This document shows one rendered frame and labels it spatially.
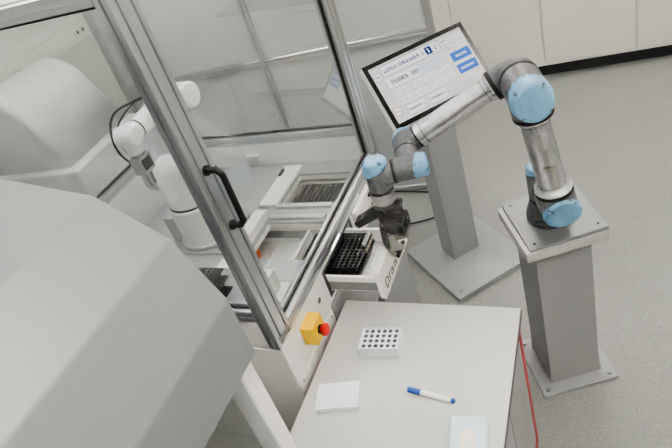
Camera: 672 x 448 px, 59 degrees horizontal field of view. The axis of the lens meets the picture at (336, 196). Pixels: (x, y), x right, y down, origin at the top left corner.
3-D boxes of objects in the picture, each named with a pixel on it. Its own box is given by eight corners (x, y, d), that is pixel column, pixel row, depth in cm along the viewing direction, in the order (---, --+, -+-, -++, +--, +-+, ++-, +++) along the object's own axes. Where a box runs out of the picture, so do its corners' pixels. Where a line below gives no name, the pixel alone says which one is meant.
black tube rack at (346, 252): (376, 246, 210) (371, 233, 206) (362, 282, 197) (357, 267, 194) (320, 246, 219) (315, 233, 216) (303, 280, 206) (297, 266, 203)
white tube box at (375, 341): (404, 335, 183) (401, 326, 181) (400, 357, 177) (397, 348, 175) (366, 335, 188) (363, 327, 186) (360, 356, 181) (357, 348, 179)
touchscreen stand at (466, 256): (532, 259, 300) (507, 77, 246) (460, 303, 290) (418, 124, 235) (472, 217, 341) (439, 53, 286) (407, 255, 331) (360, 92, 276)
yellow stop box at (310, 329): (328, 328, 184) (322, 311, 180) (320, 346, 179) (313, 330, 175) (314, 327, 186) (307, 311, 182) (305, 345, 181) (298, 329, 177)
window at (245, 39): (365, 153, 234) (287, -106, 183) (281, 315, 172) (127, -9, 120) (364, 153, 235) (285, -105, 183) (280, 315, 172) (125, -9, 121)
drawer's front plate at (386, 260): (407, 240, 211) (400, 216, 205) (386, 299, 190) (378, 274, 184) (403, 240, 212) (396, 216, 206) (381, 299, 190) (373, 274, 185)
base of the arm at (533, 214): (561, 195, 212) (559, 173, 206) (579, 221, 199) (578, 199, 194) (520, 208, 213) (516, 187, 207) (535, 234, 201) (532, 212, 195)
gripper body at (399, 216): (406, 238, 185) (397, 208, 179) (380, 238, 189) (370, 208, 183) (411, 222, 191) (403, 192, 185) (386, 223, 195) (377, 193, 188)
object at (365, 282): (400, 240, 210) (397, 226, 206) (381, 292, 191) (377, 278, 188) (301, 240, 227) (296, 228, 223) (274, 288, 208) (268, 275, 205)
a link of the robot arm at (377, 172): (388, 162, 172) (360, 169, 173) (397, 193, 178) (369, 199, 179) (386, 149, 178) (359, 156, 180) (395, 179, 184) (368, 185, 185)
